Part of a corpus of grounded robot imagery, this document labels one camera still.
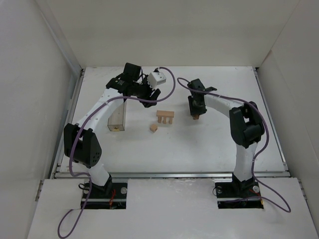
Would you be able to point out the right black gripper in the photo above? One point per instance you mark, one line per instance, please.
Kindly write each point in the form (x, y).
(195, 109)

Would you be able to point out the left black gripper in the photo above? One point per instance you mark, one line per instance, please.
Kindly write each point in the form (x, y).
(147, 93)

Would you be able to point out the long wood block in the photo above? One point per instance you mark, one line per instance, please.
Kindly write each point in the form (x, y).
(168, 114)

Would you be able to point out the small wood cube block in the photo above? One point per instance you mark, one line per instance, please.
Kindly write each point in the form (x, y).
(153, 128)

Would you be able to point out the clear plastic box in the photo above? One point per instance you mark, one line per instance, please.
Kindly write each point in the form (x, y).
(118, 118)

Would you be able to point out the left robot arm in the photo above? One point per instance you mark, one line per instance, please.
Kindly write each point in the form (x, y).
(80, 139)

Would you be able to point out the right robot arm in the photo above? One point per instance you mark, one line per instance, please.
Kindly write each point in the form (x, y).
(246, 128)

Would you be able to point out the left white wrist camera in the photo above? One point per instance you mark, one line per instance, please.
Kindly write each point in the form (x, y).
(155, 79)

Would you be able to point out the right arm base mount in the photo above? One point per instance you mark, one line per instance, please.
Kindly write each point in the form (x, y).
(230, 198)

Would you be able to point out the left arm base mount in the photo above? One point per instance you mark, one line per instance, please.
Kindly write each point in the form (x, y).
(114, 198)

